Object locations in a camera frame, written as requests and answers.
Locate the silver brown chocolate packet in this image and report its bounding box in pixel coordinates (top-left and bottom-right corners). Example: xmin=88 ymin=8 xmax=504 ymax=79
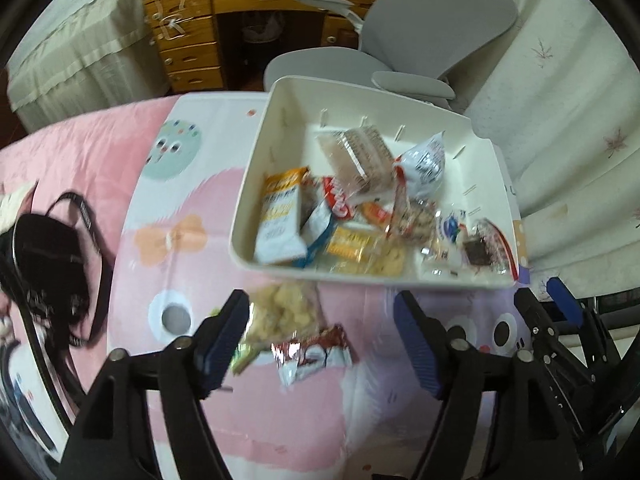
xmin=271 ymin=324 xmax=354 ymax=387

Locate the mixed nuts clear packet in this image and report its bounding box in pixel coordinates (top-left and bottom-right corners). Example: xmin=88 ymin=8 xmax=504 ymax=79
xmin=386 ymin=195 xmax=437 ymax=246

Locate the orange oats protein bar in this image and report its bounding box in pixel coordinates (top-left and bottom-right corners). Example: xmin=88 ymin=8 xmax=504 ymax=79
xmin=254 ymin=167 xmax=308 ymax=264

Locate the cracker clear packet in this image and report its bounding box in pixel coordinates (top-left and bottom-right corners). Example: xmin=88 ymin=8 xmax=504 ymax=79
xmin=324 ymin=226 xmax=406 ymax=278

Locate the small orange candy packet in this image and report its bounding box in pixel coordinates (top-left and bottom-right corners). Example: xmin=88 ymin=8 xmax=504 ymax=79
xmin=358 ymin=202 xmax=392 ymax=231

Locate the blue white biscuit packet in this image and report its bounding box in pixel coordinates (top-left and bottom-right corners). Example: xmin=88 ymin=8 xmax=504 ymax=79
xmin=292 ymin=202 xmax=335 ymax=268

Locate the red white shrimp chip packet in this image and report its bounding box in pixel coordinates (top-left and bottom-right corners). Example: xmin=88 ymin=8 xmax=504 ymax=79
xmin=394 ymin=131 xmax=446 ymax=200

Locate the red white snack packet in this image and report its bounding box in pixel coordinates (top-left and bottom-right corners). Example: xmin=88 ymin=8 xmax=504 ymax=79
xmin=321 ymin=177 xmax=354 ymax=221

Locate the brown cake clear packet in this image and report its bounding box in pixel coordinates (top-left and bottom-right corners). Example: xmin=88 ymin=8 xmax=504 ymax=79
xmin=316 ymin=126 xmax=394 ymax=200

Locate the green wafer packet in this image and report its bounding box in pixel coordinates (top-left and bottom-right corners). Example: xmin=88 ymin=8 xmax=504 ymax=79
xmin=229 ymin=310 xmax=267 ymax=376

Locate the red jujube snack packet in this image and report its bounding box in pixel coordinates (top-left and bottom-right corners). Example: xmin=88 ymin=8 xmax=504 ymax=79
xmin=462 ymin=218 xmax=518 ymax=281

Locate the black shoulder bag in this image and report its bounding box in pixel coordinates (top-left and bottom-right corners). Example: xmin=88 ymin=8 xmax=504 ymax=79
xmin=1 ymin=191 xmax=113 ymax=347

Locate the puffed rice ball bag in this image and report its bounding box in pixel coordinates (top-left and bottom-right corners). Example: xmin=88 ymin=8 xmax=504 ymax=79
xmin=245 ymin=281 xmax=322 ymax=347

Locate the cartoon monster play mat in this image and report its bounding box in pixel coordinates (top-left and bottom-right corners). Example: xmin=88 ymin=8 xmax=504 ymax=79
xmin=105 ymin=91 xmax=532 ymax=476

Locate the white plastic storage bin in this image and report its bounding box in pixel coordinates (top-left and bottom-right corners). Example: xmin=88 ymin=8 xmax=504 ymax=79
xmin=230 ymin=77 xmax=520 ymax=289

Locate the pink bed quilt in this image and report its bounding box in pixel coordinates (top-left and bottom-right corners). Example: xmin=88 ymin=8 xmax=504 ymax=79
xmin=0 ymin=94 xmax=181 ymax=480

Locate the white floral curtain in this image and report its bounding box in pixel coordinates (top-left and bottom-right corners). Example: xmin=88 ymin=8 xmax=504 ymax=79
xmin=448 ymin=0 xmax=639 ymax=297

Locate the grey office chair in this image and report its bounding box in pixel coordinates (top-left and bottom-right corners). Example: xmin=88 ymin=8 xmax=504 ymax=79
xmin=264 ymin=0 xmax=518 ymax=106

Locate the lace covered piano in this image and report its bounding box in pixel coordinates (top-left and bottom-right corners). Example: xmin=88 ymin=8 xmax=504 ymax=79
xmin=6 ymin=0 xmax=169 ymax=132

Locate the wooden desk with drawers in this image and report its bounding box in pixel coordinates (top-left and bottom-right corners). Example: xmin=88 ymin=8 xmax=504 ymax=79
xmin=143 ymin=0 xmax=375 ymax=93

